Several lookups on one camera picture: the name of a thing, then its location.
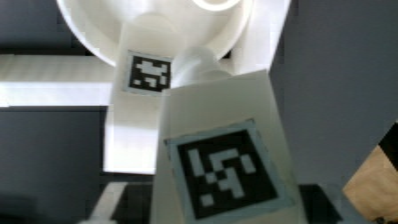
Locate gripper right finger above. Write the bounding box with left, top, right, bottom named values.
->
left=299, top=183, right=363, bottom=224

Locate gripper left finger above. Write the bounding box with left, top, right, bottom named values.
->
left=82, top=181, right=157, bottom=224

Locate white U-shaped fence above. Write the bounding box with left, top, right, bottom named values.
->
left=0, top=0, right=292, bottom=107

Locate white stool leg with tag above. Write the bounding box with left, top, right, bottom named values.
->
left=103, top=13, right=183, bottom=174

